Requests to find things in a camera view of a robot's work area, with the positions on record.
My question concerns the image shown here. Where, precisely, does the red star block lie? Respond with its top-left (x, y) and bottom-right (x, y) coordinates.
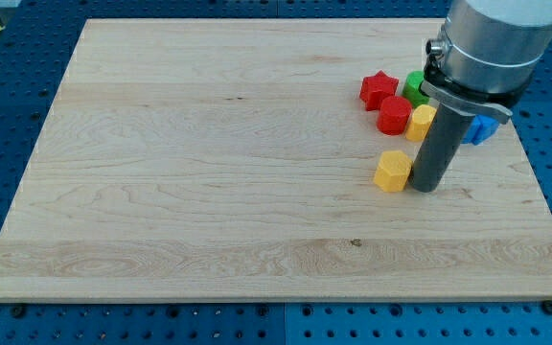
top-left (359, 70), bottom-right (399, 111)

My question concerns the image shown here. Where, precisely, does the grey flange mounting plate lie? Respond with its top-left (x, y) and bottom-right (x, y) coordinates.
top-left (419, 57), bottom-right (530, 125)

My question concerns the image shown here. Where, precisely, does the red circle block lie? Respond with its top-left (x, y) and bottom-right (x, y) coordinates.
top-left (377, 96), bottom-right (412, 135)

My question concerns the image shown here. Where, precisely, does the wooden board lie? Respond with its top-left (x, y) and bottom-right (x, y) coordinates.
top-left (0, 19), bottom-right (552, 303)

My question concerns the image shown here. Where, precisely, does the green block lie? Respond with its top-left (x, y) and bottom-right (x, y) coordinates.
top-left (402, 70), bottom-right (429, 108)

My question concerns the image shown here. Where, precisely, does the yellow hexagon block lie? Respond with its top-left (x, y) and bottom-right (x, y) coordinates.
top-left (373, 150), bottom-right (412, 193)

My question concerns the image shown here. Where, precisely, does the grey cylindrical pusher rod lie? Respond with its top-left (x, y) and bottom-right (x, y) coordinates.
top-left (408, 103), bottom-right (472, 193)

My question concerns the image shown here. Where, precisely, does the blue block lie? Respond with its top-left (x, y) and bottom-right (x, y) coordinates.
top-left (462, 115), bottom-right (500, 146)

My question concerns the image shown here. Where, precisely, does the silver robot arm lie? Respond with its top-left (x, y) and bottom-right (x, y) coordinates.
top-left (408, 0), bottom-right (552, 193)

